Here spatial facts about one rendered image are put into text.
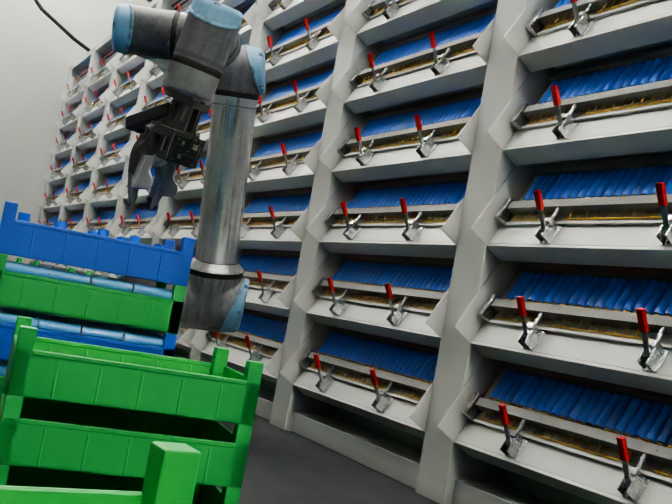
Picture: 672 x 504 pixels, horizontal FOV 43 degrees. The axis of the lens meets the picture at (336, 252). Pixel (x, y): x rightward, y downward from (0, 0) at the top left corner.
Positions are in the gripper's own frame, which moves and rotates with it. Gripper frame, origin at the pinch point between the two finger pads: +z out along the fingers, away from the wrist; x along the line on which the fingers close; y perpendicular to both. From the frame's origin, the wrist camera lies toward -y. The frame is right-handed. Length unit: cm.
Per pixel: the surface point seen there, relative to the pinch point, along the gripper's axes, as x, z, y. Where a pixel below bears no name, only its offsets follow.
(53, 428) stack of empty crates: -33, 23, 44
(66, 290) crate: -15.9, 15.4, 11.7
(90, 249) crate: -13.9, 8.4, 11.0
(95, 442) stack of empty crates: -29, 23, 47
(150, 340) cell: -2.9, 19.3, 19.3
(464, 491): 52, 30, 54
